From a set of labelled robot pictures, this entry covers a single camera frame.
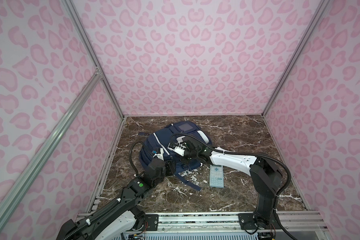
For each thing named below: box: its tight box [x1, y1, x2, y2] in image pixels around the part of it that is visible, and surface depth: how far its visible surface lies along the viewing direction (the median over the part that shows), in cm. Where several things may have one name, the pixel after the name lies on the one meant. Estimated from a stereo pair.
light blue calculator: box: [209, 164, 224, 188], surface depth 88 cm
